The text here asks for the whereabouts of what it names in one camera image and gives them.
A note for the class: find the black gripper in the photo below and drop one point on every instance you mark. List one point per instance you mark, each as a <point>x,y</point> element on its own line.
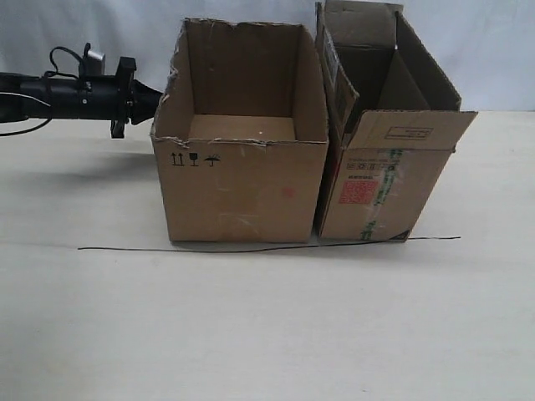
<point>118,98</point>

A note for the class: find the torn-edged cardboard box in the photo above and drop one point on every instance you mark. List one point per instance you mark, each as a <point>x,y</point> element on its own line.
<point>241,133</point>

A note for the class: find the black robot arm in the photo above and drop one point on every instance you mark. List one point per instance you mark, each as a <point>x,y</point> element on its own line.
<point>53,95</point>

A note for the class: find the tall taped cardboard box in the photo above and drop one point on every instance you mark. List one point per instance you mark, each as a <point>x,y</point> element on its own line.
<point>395,119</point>

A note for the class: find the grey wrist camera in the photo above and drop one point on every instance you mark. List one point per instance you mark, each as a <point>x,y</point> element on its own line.
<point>93,62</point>

